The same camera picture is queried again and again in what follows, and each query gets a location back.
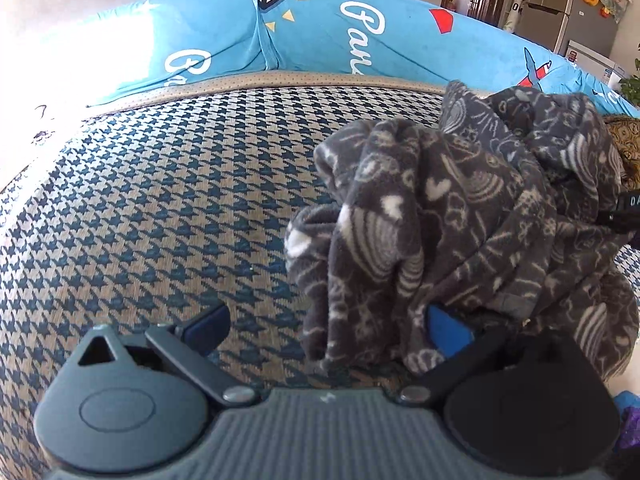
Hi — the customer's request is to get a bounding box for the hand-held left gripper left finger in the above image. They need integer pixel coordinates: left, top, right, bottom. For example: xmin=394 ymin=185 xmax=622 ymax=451
xmin=79 ymin=303 xmax=260 ymax=409

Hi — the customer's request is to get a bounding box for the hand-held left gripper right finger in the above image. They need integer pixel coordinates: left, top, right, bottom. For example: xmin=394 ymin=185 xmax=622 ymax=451
xmin=397 ymin=305 xmax=576 ymax=407

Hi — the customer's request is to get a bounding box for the grey doodle-print fleece jacket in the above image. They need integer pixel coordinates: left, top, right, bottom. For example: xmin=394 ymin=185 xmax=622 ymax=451
xmin=284 ymin=80 xmax=640 ymax=386

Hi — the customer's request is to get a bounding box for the brown patterned cloth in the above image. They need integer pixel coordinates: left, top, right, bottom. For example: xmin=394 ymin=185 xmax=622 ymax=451
xmin=602 ymin=115 xmax=640 ymax=191

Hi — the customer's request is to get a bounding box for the green potted plant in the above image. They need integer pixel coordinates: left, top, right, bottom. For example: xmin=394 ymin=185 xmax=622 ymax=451
xmin=620 ymin=57 xmax=640 ymax=106

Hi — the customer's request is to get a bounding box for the houndstooth bed mat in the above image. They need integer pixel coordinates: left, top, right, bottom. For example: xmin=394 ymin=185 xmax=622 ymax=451
xmin=0 ymin=70 xmax=640 ymax=480

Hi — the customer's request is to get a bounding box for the white chest freezer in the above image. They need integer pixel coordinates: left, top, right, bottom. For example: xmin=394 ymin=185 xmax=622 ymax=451
xmin=565 ymin=40 xmax=628 ymax=86

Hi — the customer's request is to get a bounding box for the blue cloth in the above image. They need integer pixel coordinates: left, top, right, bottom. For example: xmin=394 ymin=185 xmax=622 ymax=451
xmin=612 ymin=390 xmax=640 ymax=456

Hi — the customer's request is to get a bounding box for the grey refrigerator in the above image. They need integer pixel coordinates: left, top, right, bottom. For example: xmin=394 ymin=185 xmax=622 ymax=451
xmin=507 ymin=0 xmax=618 ymax=58

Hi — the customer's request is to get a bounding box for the long blue printed pillow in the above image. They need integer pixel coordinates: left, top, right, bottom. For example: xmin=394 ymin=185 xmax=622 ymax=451
xmin=250 ymin=0 xmax=640 ymax=117

